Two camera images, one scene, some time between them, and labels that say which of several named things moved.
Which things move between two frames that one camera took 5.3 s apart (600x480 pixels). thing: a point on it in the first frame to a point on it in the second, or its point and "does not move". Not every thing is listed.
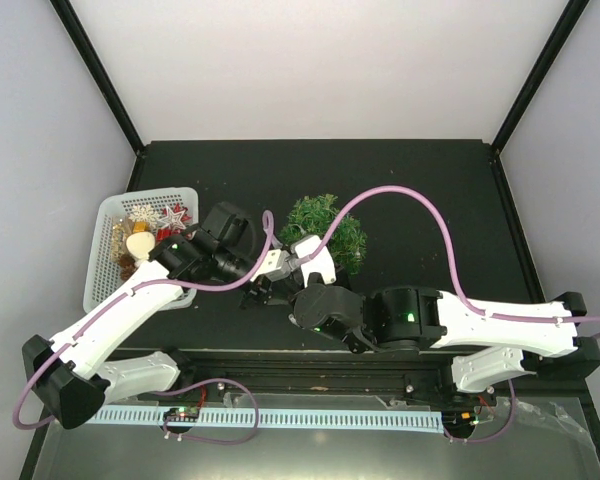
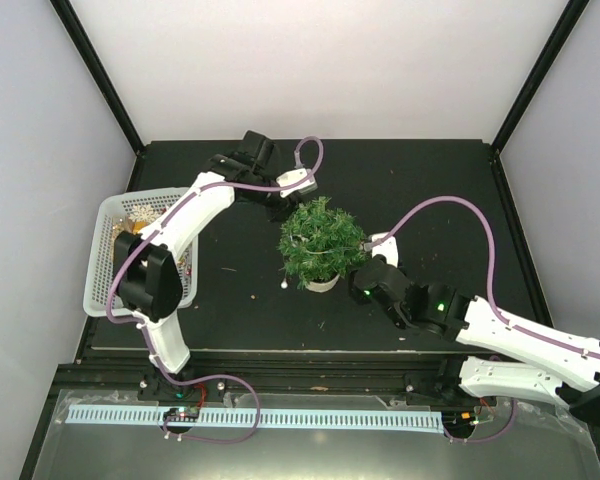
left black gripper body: [254, 292] to [274, 212]
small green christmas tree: [314, 216] does not move
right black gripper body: [356, 346] to [358, 296]
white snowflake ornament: [143, 212] does not move
